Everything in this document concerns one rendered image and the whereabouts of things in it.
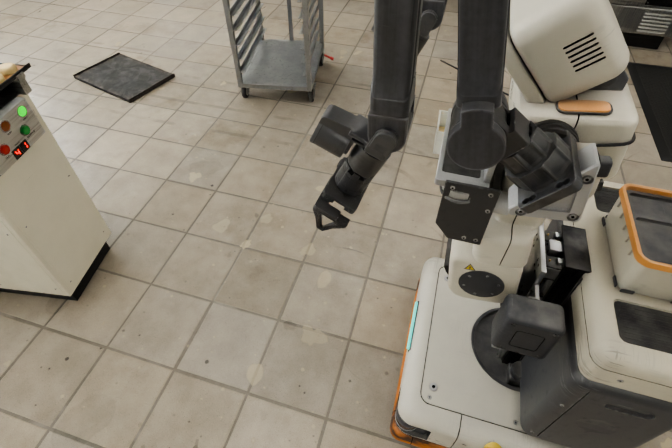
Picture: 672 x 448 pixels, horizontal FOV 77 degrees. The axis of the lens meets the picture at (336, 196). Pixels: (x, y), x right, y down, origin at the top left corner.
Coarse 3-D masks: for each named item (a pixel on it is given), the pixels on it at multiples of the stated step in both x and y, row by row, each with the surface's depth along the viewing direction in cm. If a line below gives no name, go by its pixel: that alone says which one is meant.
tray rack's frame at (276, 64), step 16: (256, 0) 293; (288, 0) 293; (320, 0) 289; (288, 16) 301; (320, 16) 297; (320, 32) 305; (272, 48) 305; (288, 48) 305; (320, 48) 305; (256, 64) 289; (272, 64) 289; (288, 64) 289; (304, 64) 289; (256, 80) 275; (272, 80) 275; (288, 80) 275; (304, 80) 275
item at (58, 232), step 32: (0, 96) 136; (32, 160) 145; (64, 160) 160; (0, 192) 134; (32, 192) 146; (64, 192) 162; (0, 224) 139; (32, 224) 148; (64, 224) 163; (96, 224) 182; (0, 256) 154; (32, 256) 151; (64, 256) 165; (96, 256) 189; (0, 288) 180; (32, 288) 169; (64, 288) 167
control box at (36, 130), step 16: (0, 112) 130; (16, 112) 134; (32, 112) 140; (0, 128) 128; (16, 128) 134; (32, 128) 140; (0, 144) 129; (16, 144) 135; (32, 144) 141; (0, 160) 129; (16, 160) 135; (0, 176) 130
